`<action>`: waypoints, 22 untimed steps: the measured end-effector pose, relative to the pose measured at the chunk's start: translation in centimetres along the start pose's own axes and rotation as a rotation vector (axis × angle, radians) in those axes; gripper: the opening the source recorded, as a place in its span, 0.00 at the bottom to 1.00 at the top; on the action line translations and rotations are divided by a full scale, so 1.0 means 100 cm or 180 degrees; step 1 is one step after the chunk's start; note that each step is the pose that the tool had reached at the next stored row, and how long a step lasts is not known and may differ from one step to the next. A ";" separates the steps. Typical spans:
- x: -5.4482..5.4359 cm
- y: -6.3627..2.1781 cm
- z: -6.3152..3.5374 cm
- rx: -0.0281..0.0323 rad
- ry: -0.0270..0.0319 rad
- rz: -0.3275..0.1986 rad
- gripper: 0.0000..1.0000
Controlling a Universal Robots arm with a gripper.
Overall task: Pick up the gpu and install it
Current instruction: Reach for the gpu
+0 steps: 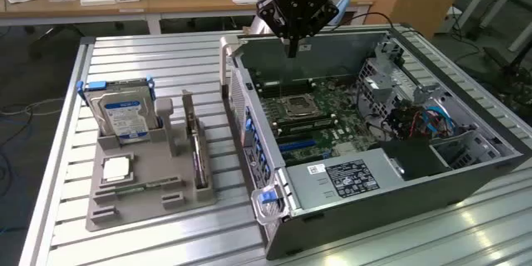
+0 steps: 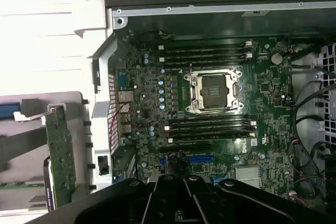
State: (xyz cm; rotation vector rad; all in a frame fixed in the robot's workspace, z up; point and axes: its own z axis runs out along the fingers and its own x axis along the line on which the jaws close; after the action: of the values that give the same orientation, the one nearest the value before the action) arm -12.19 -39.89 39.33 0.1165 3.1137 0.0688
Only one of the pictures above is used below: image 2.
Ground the silver perforated drive cage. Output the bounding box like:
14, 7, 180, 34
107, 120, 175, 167
291, 42, 336, 146

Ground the silver chipset heatsink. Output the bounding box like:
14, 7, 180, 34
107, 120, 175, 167
234, 165, 261, 187

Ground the silver CPU socket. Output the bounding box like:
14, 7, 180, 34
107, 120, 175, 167
183, 68, 245, 114

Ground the open dark grey PC case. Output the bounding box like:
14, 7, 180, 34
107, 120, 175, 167
88, 0, 336, 224

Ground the grey parts rack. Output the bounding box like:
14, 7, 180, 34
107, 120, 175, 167
0, 91, 93, 218

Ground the blue expansion slot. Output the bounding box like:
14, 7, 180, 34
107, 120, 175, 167
187, 155, 215, 164

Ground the green RAM stick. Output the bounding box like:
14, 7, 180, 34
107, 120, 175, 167
0, 181, 45, 190

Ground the hard disk with blue caddy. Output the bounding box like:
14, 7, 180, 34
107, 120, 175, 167
0, 102, 22, 122

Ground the green Dell motherboard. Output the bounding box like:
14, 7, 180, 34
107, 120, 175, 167
115, 31, 295, 201

